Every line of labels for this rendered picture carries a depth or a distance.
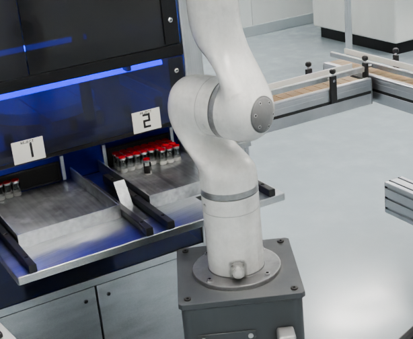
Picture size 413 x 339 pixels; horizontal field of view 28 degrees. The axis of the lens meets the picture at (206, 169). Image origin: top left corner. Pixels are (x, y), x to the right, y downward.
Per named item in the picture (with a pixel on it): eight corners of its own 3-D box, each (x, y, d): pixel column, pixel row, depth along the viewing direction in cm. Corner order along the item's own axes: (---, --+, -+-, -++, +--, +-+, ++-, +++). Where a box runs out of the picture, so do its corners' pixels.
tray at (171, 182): (99, 171, 239) (97, 159, 238) (179, 148, 250) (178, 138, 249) (151, 208, 211) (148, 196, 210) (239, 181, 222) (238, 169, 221)
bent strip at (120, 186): (116, 203, 216) (113, 181, 214) (126, 200, 217) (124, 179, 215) (138, 221, 204) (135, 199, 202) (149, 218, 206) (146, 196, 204)
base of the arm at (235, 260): (286, 286, 173) (280, 203, 166) (194, 295, 172) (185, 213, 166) (275, 245, 190) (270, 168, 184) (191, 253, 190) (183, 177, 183)
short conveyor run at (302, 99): (198, 155, 255) (192, 105, 250) (174, 142, 268) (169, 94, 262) (375, 104, 284) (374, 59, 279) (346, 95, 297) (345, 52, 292)
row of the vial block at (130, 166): (118, 171, 237) (116, 156, 235) (175, 156, 244) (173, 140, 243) (122, 173, 235) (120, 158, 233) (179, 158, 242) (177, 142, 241)
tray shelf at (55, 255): (-36, 215, 223) (-38, 209, 222) (195, 151, 253) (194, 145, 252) (18, 286, 183) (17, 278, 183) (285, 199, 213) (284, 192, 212)
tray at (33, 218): (-19, 204, 225) (-22, 192, 223) (72, 178, 236) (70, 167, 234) (19, 248, 196) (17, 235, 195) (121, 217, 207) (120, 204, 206)
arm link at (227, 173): (232, 206, 167) (222, 89, 158) (166, 187, 179) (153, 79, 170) (270, 185, 175) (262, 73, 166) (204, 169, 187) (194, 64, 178)
